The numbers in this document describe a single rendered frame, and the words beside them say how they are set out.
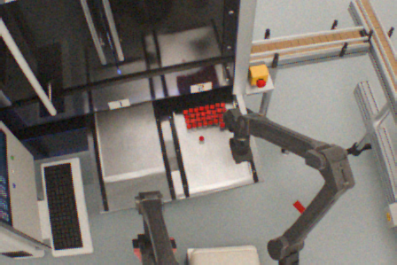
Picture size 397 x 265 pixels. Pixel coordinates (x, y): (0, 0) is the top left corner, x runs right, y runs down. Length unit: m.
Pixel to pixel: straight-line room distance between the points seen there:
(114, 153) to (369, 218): 1.68
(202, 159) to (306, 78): 1.42
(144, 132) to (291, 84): 1.40
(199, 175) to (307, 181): 1.12
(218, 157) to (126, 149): 0.39
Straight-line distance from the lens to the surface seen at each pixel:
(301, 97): 3.12
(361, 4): 2.41
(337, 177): 1.24
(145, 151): 1.99
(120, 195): 1.95
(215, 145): 1.98
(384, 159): 2.50
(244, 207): 2.82
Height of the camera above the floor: 2.73
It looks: 65 degrees down
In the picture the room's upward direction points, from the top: 3 degrees counter-clockwise
